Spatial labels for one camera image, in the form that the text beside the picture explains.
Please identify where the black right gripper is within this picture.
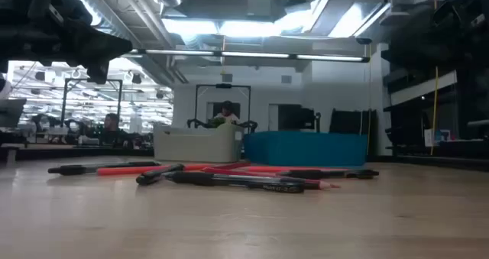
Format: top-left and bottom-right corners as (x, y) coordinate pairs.
(381, 0), (489, 73)

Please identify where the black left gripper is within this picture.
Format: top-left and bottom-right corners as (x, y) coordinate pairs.
(0, 0), (134, 85)

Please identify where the orange pencil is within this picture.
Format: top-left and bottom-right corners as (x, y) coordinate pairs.
(96, 163), (215, 176)

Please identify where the black gel pen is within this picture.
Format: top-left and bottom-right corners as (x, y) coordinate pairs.
(164, 170), (306, 194)
(277, 168), (381, 180)
(135, 163), (186, 186)
(47, 160), (161, 176)

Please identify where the person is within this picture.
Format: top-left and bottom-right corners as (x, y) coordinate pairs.
(212, 100), (241, 126)
(99, 112), (129, 147)

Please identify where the white box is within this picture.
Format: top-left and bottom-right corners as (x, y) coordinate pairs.
(423, 128), (452, 148)

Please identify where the black panel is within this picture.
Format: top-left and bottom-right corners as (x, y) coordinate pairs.
(329, 108), (377, 134)

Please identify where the grey monitor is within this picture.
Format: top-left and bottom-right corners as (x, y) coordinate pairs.
(0, 98), (28, 129)

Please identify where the black monitor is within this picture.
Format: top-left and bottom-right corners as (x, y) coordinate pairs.
(277, 104), (321, 133)

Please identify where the grey plastic bin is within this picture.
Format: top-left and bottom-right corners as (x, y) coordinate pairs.
(153, 123), (245, 163)

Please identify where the small green plant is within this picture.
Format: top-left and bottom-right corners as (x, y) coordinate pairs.
(207, 116), (227, 129)

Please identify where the blue plastic bin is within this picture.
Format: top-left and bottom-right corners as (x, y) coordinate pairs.
(243, 131), (368, 167)

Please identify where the long ceiling light bar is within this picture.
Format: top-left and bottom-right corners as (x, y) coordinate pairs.
(129, 48), (371, 63)

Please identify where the yellow cable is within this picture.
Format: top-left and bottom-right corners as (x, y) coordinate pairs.
(430, 66), (439, 157)

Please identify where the black gantry frame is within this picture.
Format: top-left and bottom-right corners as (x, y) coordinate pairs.
(60, 78), (123, 138)
(194, 83), (252, 132)

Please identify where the black table frame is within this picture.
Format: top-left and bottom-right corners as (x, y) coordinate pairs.
(0, 144), (489, 172)

